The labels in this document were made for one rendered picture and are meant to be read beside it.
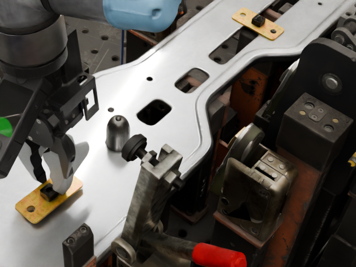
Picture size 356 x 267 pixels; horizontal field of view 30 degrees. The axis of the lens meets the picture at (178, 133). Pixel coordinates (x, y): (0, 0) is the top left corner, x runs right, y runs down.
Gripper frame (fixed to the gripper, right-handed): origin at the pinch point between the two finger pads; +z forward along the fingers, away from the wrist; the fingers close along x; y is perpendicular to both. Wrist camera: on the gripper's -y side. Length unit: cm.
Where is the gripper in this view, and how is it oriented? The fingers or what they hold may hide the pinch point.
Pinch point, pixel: (47, 184)
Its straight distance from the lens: 82.8
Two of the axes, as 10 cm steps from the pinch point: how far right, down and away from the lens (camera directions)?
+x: -8.4, -3.8, 3.8
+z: 0.1, 6.9, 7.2
